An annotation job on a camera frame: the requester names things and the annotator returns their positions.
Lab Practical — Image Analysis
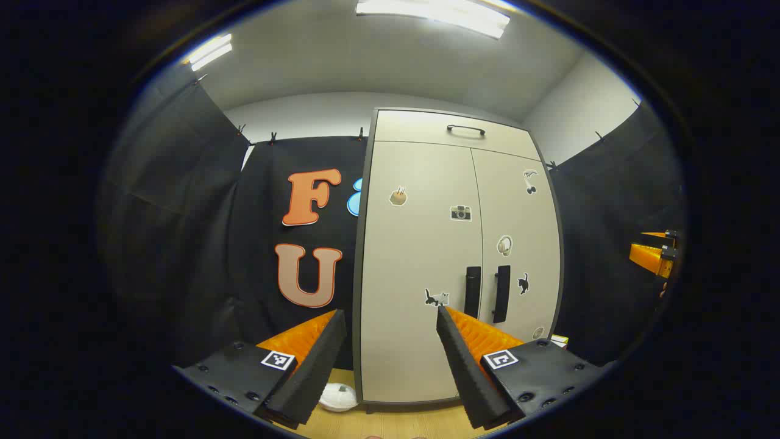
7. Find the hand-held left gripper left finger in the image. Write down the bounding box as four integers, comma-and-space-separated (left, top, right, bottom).
172, 309, 348, 430

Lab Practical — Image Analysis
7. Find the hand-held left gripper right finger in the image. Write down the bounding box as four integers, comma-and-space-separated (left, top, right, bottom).
436, 305, 616, 430

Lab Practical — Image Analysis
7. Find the white double-door shoe cabinet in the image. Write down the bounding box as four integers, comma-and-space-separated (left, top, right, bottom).
352, 108, 564, 408

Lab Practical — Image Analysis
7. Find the black door handle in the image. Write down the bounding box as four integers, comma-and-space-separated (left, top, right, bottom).
464, 266, 482, 319
492, 265, 511, 324

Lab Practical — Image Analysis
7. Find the cabinet door with camera sticker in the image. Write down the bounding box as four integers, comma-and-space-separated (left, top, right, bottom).
361, 141, 484, 403

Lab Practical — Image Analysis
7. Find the cabinet door with headphone sticker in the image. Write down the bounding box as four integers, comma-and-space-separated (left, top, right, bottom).
471, 148, 561, 343

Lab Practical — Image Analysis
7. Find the white cabinet drawer front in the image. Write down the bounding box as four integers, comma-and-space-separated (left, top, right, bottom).
373, 110, 542, 161

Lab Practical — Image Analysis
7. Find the white round object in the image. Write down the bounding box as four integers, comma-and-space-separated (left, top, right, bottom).
319, 383, 358, 412

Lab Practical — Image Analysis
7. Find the black backdrop cloth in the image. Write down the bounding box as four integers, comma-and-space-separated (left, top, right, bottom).
97, 64, 686, 369

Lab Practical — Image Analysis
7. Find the large ceiling light panel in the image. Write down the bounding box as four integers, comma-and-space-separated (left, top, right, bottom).
356, 0, 511, 39

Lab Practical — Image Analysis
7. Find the small ceiling light panel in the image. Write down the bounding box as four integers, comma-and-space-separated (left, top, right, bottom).
183, 34, 233, 73

